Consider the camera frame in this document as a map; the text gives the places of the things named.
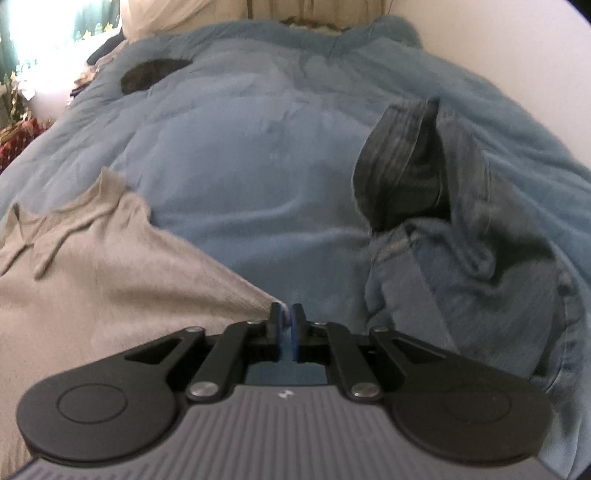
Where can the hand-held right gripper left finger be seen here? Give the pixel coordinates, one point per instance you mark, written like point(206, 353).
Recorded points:
point(280, 341)

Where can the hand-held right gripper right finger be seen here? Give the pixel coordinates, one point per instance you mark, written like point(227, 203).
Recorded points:
point(295, 341)

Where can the gray knit sweater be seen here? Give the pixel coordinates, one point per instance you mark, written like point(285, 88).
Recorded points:
point(115, 286)

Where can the blue denim jeans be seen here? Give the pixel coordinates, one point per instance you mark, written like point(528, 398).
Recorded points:
point(461, 258)

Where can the blue fleece blanket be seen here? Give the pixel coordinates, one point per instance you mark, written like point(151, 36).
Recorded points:
point(258, 175)

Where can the dark curled-up cat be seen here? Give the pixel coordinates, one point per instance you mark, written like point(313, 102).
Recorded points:
point(147, 76)

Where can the dark patterned pillow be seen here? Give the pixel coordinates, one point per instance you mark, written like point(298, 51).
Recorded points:
point(314, 23)

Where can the pile of plastic bags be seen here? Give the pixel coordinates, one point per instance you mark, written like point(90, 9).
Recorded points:
point(83, 81)

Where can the red patterned tablecloth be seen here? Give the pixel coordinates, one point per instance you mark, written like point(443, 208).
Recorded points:
point(23, 138)

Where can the beige curtain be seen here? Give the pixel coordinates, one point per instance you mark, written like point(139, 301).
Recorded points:
point(323, 7)

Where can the dark blue cloth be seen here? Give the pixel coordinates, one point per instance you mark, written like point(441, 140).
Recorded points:
point(108, 48)

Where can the white sheer curtain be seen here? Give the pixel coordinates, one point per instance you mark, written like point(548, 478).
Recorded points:
point(175, 14)

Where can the small decorated tree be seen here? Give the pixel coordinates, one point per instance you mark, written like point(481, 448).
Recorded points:
point(16, 92)

